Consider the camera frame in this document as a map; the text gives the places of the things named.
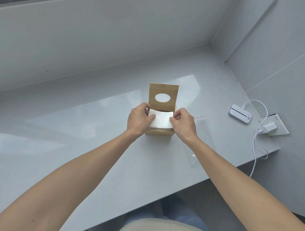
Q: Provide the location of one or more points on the bamboo lid with oval hole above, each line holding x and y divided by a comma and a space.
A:
171, 91

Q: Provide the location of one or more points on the person's right forearm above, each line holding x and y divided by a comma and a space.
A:
238, 183

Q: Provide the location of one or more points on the white tissue stack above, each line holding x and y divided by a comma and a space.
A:
161, 120

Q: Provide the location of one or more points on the person's right thumb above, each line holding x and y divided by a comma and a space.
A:
172, 121

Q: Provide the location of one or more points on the person's left hand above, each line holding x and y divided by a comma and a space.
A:
137, 120

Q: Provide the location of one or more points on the blue trousers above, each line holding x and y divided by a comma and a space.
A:
181, 210

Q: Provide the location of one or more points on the white plug adapter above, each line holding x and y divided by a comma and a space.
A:
270, 127

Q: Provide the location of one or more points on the thin red thread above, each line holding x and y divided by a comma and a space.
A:
200, 117

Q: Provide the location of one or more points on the person's left forearm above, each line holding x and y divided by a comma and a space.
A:
71, 180

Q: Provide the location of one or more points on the beige shirt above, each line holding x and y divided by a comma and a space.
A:
162, 225

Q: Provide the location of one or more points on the white flat charging device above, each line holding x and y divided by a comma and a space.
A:
240, 113

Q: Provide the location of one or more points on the bamboo tissue box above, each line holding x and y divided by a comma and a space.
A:
159, 132

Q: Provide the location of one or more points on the white wall socket plate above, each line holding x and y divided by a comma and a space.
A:
282, 126

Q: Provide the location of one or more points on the person's left thumb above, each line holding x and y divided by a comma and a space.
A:
151, 117

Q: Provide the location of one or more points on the person's right hand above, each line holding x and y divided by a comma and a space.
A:
184, 126

